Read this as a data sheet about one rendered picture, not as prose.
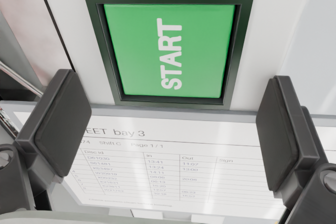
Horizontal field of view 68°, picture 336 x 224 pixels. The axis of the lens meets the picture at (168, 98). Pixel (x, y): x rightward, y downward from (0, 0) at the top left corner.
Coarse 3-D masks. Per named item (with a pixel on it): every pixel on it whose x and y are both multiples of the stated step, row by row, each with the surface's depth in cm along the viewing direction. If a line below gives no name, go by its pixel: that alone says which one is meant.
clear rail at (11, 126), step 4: (0, 96) 24; (0, 108) 24; (0, 112) 25; (4, 112) 25; (0, 116) 25; (4, 116) 25; (4, 120) 26; (8, 120) 26; (4, 124) 26; (8, 124) 26; (12, 124) 26; (8, 128) 26; (12, 128) 27; (16, 128) 27; (12, 132) 27; (16, 132) 27
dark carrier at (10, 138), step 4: (0, 120) 27; (0, 124) 27; (0, 128) 27; (4, 128) 27; (0, 132) 28; (4, 132) 28; (8, 132) 28; (0, 136) 29; (4, 136) 28; (8, 136) 28; (12, 136) 29; (0, 140) 29; (4, 140) 29; (8, 140) 29; (12, 140) 29
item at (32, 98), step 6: (0, 90) 34; (6, 90) 34; (12, 90) 34; (18, 90) 34; (24, 90) 34; (30, 90) 34; (6, 96) 33; (12, 96) 33; (18, 96) 33; (24, 96) 33; (30, 96) 33
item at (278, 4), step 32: (64, 0) 9; (256, 0) 8; (288, 0) 8; (64, 32) 10; (256, 32) 9; (288, 32) 9; (96, 64) 11; (256, 64) 10; (96, 96) 13; (256, 96) 12
